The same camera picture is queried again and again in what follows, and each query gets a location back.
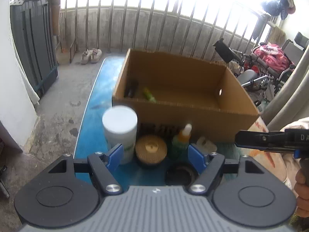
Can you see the white green supplement bottle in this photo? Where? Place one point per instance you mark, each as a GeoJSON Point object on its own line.
{"type": "Point", "coordinates": [120, 126]}

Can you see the gold lid black jar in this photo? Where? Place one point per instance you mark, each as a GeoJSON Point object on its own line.
{"type": "Point", "coordinates": [150, 150]}

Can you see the blue ocean print mat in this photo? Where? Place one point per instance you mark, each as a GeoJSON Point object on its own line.
{"type": "Point", "coordinates": [91, 137]}

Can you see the large brown cardboard box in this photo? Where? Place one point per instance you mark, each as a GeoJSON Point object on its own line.
{"type": "Point", "coordinates": [187, 91]}

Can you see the green dropper bottle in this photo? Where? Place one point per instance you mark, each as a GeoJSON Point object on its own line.
{"type": "Point", "coordinates": [181, 141]}

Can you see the beige curtain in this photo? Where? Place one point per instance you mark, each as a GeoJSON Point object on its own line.
{"type": "Point", "coordinates": [291, 103]}

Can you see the metal balcony railing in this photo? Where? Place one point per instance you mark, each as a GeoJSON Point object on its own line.
{"type": "Point", "coordinates": [192, 33]}

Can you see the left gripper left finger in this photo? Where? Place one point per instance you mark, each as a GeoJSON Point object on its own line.
{"type": "Point", "coordinates": [114, 157]}

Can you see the wheelchair with pink blanket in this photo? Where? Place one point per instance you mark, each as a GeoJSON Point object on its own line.
{"type": "Point", "coordinates": [267, 68]}

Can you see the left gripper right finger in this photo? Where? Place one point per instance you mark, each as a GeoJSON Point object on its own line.
{"type": "Point", "coordinates": [197, 159]}

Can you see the pair of beige shoes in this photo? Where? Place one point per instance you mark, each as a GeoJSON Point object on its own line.
{"type": "Point", "coordinates": [93, 56]}

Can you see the white USB wall charger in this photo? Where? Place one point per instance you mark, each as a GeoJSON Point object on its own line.
{"type": "Point", "coordinates": [205, 145]}

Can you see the black cylindrical device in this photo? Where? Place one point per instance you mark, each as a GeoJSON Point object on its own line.
{"type": "Point", "coordinates": [131, 88]}

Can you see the black electrical tape roll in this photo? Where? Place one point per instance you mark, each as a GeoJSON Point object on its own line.
{"type": "Point", "coordinates": [181, 173]}

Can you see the hanging clothes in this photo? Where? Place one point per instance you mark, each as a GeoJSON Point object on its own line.
{"type": "Point", "coordinates": [281, 8]}

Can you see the green cartoon lip balm tube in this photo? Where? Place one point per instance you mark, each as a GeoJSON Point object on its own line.
{"type": "Point", "coordinates": [148, 95]}

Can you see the person's right hand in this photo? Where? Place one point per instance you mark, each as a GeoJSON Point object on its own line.
{"type": "Point", "coordinates": [302, 191]}

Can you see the dark grey plastic cabinet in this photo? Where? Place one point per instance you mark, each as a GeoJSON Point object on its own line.
{"type": "Point", "coordinates": [34, 25]}

